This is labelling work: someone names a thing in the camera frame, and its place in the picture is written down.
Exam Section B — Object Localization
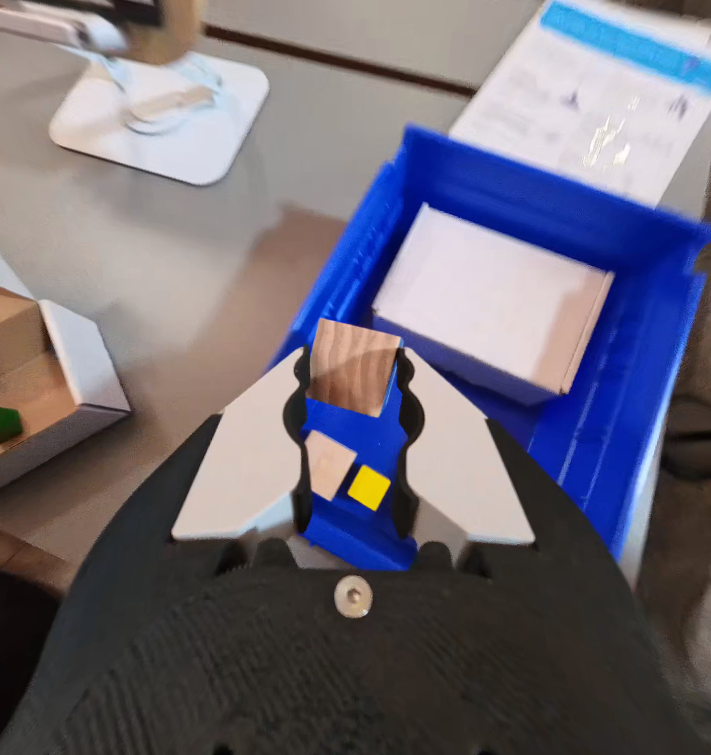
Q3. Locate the grey desk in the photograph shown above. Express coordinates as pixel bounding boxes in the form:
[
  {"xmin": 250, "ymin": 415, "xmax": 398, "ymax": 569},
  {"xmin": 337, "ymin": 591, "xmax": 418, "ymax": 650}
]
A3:
[{"xmin": 0, "ymin": 0, "xmax": 711, "ymax": 597}]

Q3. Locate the natural wooden cube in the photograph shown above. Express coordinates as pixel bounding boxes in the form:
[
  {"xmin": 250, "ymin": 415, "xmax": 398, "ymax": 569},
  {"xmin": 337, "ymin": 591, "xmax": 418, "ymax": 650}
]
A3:
[
  {"xmin": 304, "ymin": 429, "xmax": 358, "ymax": 502},
  {"xmin": 304, "ymin": 319, "xmax": 404, "ymax": 418}
]

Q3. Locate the person's dark sweater torso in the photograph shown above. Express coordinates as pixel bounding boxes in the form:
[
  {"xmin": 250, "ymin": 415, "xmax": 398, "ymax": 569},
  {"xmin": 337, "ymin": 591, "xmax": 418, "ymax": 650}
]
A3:
[{"xmin": 0, "ymin": 566, "xmax": 61, "ymax": 755}]

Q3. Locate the blue plastic bin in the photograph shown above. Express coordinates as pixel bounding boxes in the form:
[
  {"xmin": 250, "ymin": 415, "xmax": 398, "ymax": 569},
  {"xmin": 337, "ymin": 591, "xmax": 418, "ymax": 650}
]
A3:
[{"xmin": 267, "ymin": 124, "xmax": 711, "ymax": 570}]

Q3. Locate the white sheet with blue header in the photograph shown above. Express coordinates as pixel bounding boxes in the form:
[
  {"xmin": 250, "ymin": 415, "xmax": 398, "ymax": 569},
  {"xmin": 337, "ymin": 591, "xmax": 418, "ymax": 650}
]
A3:
[{"xmin": 449, "ymin": 0, "xmax": 711, "ymax": 208}]

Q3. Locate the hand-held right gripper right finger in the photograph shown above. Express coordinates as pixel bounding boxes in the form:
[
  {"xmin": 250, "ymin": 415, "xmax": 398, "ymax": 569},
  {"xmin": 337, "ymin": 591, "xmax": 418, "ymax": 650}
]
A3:
[{"xmin": 395, "ymin": 347, "xmax": 537, "ymax": 559}]

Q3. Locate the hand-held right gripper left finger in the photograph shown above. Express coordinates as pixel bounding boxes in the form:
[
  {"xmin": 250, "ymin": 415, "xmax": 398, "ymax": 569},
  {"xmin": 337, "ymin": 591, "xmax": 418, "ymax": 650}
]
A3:
[{"xmin": 171, "ymin": 347, "xmax": 312, "ymax": 552}]

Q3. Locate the yellow wooden cube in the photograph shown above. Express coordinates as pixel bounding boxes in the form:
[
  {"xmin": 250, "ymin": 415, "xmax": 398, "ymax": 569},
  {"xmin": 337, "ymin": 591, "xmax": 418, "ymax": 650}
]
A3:
[{"xmin": 347, "ymin": 464, "xmax": 392, "ymax": 512}]

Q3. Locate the white cardboard mailer box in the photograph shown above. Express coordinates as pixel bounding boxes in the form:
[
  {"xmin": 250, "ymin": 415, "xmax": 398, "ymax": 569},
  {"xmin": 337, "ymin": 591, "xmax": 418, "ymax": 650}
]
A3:
[
  {"xmin": 372, "ymin": 202, "xmax": 616, "ymax": 408},
  {"xmin": 0, "ymin": 227, "xmax": 132, "ymax": 499}
]

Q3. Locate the black round floor base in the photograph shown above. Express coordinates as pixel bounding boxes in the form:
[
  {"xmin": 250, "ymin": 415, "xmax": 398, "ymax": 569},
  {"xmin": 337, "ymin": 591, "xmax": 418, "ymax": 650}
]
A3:
[{"xmin": 662, "ymin": 401, "xmax": 711, "ymax": 480}]

